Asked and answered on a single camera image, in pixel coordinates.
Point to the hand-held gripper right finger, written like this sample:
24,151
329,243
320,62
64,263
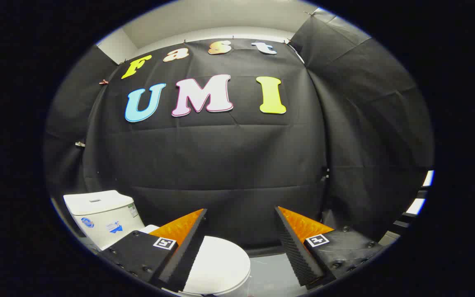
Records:
297,255

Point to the white toilet lid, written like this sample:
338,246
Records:
221,260

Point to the white and dark slatted fixture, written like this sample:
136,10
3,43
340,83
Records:
415,206

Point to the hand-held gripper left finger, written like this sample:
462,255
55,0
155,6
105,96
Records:
188,255

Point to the black backdrop cloth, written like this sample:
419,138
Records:
221,165

